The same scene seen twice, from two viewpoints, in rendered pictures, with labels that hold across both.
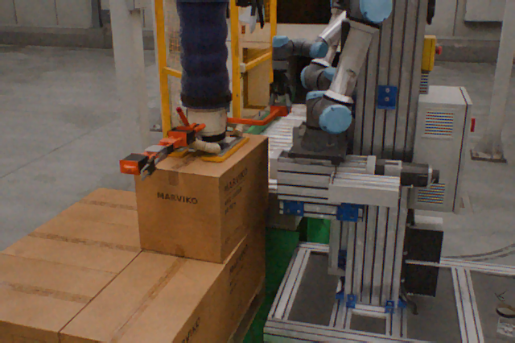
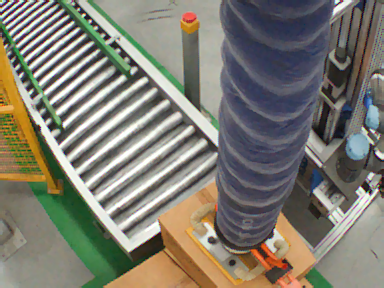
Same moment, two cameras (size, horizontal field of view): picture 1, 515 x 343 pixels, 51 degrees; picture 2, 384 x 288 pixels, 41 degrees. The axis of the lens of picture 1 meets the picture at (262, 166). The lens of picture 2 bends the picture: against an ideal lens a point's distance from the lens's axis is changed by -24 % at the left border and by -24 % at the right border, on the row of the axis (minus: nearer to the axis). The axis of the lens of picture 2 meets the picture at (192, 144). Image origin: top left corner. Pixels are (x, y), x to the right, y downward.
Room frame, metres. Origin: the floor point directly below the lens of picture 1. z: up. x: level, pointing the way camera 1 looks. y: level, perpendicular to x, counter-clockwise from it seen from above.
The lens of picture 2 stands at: (2.09, 0.95, 3.28)
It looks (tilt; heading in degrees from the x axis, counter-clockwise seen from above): 64 degrees down; 306
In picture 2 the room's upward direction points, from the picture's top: 2 degrees counter-clockwise
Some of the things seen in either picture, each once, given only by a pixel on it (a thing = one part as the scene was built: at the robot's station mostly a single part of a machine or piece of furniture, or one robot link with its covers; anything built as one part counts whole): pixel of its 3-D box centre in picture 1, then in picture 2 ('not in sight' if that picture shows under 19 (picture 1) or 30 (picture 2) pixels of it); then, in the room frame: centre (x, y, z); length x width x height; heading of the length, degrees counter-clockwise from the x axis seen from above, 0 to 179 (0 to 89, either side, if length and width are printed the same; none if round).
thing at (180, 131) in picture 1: (181, 136); (278, 271); (2.15, 0.34, 1.07); 0.10 x 0.08 x 0.06; 71
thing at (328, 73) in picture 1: (334, 82); not in sight; (2.60, -0.35, 1.20); 0.13 x 0.12 x 0.14; 37
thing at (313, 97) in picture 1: (321, 107); (357, 151); (2.11, -0.24, 1.20); 0.13 x 0.12 x 0.14; 12
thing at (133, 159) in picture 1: (134, 163); not in sight; (1.82, 0.46, 1.07); 0.08 x 0.07 x 0.05; 161
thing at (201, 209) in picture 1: (208, 189); (240, 256); (2.36, 0.26, 0.74); 0.60 x 0.40 x 0.40; 160
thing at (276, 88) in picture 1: (279, 82); not in sight; (2.55, -0.08, 1.22); 0.09 x 0.08 x 0.12; 161
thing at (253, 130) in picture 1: (265, 116); (10, 51); (4.26, -0.02, 0.60); 1.60 x 0.10 x 0.09; 163
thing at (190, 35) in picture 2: not in sight; (191, 72); (3.13, -0.49, 0.50); 0.07 x 0.07 x 1.00; 73
